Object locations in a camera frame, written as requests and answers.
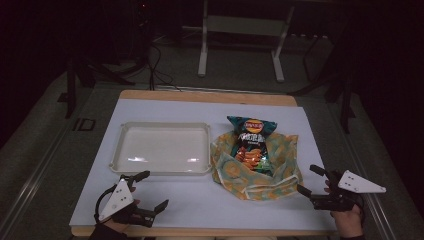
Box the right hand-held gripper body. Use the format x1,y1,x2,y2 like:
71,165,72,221
309,169,388,213

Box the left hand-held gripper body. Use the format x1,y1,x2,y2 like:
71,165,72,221
98,175,157,229

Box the white plastic tray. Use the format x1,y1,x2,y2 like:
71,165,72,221
109,121,213,177

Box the dark potato chips bag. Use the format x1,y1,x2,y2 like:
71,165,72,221
227,115,278,177

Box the yellow green patterned cloth bag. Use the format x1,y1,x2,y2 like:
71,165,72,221
210,130,304,202

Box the person's left hand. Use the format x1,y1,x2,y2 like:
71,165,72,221
106,186,142,233

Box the person's right hand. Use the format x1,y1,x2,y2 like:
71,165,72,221
323,179,365,238

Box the white table mat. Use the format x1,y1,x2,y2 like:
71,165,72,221
69,98,338,232

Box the black floor stand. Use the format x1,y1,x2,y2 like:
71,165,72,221
57,56,136,119
288,33,356,134

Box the white metal stand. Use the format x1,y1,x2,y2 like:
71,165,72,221
197,0,296,83

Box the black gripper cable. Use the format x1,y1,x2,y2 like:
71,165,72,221
94,184,118,224

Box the black floor bracket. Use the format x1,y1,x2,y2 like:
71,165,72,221
72,117,97,132

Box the black floor cables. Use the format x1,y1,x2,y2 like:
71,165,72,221
146,43,183,92

